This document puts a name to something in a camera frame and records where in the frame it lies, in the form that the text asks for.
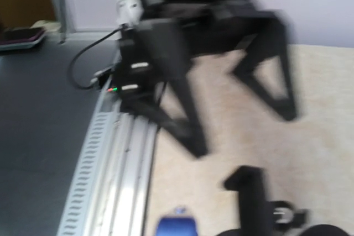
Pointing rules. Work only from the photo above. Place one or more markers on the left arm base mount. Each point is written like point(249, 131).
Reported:
point(136, 76)

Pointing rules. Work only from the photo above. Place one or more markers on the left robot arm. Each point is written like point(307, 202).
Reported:
point(157, 51)

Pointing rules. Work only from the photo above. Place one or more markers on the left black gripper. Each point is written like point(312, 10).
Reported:
point(204, 27)

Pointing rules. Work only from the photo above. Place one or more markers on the blue phone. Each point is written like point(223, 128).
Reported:
point(176, 226)

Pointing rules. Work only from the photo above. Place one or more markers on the black round-base stand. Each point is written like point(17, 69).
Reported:
point(257, 214)

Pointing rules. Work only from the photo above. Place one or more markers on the stacked phones on bench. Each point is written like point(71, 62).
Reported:
point(21, 38)

